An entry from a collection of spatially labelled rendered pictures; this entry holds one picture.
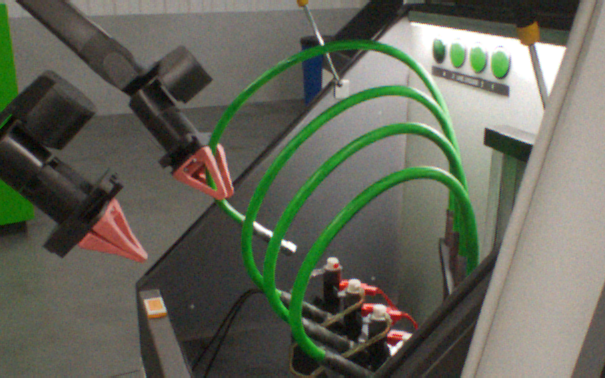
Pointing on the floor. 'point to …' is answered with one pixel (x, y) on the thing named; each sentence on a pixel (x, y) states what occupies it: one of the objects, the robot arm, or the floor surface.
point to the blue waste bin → (312, 68)
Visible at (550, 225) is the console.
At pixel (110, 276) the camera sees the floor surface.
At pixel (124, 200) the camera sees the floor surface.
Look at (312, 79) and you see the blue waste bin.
